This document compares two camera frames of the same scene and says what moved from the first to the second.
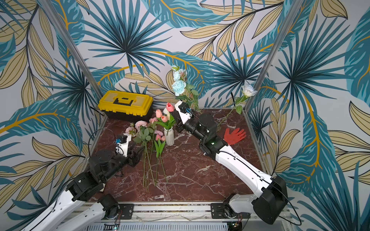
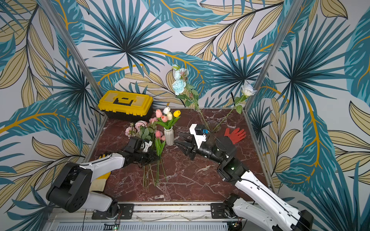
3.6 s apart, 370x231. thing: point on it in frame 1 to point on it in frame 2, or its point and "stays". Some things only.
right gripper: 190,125 to 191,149
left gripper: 134,159 to 151,155
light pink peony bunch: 130,130 stays
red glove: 234,137 stays
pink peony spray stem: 145,137 stays
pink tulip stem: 170,108 to 159,144
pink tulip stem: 156,143 stays
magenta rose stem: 152,120 stays
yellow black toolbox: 135,105 stays
